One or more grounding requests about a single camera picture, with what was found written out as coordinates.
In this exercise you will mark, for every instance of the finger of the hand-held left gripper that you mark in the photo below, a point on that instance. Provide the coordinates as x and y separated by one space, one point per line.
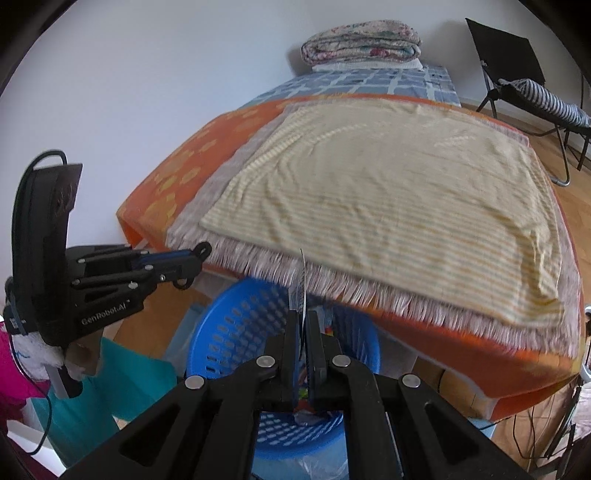
152 277
166 257

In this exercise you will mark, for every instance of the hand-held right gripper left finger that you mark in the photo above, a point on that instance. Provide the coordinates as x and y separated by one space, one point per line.
291 332

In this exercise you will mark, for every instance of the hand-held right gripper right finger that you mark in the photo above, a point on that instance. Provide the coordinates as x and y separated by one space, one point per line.
314 337

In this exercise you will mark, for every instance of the blue snack packet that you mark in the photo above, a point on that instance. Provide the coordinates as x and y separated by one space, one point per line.
303 295

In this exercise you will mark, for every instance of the blue plastic basket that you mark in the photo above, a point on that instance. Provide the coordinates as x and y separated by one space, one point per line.
221 332

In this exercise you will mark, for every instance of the person's left hand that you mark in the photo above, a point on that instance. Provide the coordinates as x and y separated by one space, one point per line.
85 357

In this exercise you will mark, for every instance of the orange patterned blanket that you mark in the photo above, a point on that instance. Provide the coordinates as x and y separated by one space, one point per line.
184 161

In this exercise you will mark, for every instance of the teal cloth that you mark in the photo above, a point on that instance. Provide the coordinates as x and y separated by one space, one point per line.
129 392

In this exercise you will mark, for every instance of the clear plastic bag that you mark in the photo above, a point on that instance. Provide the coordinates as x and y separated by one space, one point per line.
323 468

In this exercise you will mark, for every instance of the yellow striped towel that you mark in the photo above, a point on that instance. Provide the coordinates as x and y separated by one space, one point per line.
369 184

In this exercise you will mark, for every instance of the blue checkered bed sheet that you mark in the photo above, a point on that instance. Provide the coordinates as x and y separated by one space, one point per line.
369 83

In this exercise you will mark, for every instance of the folded floral quilt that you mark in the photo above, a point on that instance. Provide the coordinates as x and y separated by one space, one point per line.
360 41

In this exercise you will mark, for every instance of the striped cushion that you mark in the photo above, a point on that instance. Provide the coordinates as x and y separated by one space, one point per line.
545 99

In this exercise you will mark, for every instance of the black folding chair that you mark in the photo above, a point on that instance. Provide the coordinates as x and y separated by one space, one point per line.
503 46

